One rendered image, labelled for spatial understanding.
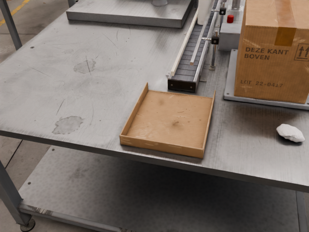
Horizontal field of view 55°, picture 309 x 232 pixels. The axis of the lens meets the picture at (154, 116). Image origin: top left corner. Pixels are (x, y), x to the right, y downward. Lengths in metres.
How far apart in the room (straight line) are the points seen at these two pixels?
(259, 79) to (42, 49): 1.02
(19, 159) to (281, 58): 1.78
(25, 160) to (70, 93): 1.09
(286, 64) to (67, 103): 0.78
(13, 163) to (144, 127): 1.39
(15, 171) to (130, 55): 1.18
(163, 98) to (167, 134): 0.19
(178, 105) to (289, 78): 0.38
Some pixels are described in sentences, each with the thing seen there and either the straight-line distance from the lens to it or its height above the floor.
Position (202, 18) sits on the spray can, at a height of 0.92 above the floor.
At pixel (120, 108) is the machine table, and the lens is 1.09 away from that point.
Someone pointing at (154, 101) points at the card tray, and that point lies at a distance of 1.10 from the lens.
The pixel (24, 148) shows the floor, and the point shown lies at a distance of 2.31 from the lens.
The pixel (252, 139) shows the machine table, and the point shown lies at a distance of 0.99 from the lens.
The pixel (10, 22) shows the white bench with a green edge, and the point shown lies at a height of 0.46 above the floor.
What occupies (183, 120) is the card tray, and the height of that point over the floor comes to 0.83.
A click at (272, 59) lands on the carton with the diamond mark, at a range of 1.04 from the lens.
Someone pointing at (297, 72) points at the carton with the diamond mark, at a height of 0.97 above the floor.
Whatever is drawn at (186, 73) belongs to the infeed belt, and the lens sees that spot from 1.17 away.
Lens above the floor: 1.51
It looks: 41 degrees down
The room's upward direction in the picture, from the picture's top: 3 degrees counter-clockwise
